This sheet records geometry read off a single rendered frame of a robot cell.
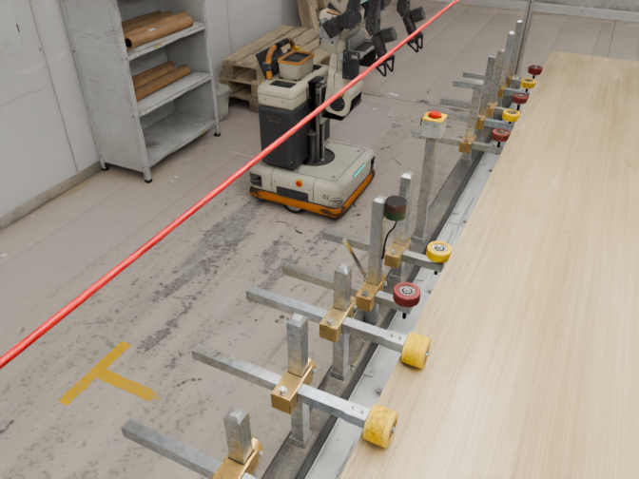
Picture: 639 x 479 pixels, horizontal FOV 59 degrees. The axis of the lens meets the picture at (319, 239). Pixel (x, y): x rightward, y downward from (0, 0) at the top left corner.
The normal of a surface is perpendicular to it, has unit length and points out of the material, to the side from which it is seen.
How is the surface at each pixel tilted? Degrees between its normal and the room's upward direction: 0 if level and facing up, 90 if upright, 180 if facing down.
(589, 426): 0
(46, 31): 90
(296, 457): 0
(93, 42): 90
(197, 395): 0
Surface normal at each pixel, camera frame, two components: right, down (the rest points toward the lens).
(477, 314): 0.00, -0.82
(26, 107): 0.90, 0.26
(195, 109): -0.44, 0.52
